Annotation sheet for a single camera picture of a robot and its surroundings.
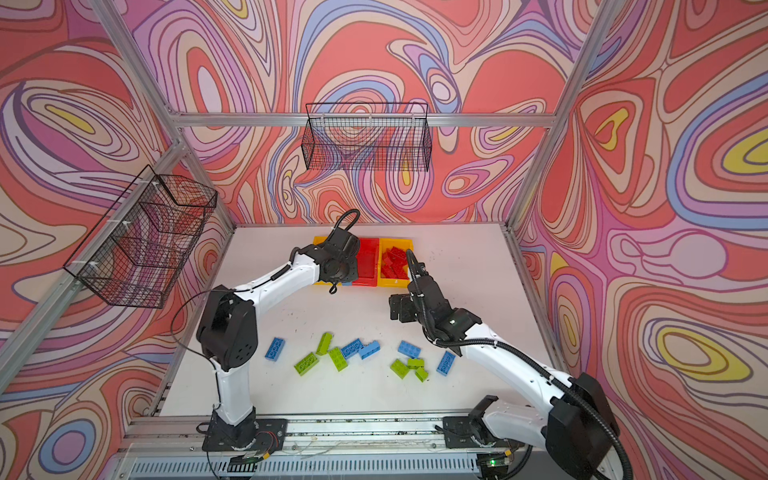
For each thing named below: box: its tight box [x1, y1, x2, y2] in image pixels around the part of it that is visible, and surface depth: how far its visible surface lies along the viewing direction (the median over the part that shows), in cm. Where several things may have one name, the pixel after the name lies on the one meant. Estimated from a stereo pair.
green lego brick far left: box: [294, 352, 319, 377], surface depth 86 cm
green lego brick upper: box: [316, 332, 333, 356], surface depth 88 cm
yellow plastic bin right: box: [377, 238, 414, 288], surface depth 102 cm
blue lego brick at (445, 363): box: [436, 350, 456, 377], surface depth 86 cm
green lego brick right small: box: [407, 358, 425, 368], surface depth 86 cm
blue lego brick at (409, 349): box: [398, 340, 422, 359], surface depth 88 cm
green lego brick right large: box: [390, 358, 410, 380], surface depth 85 cm
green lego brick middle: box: [328, 347, 348, 372], surface depth 86 cm
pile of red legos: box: [381, 246, 409, 280], surface depth 107 cm
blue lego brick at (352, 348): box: [341, 338, 364, 360], surface depth 88 cm
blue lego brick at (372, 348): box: [359, 340, 381, 360], surface depth 88 cm
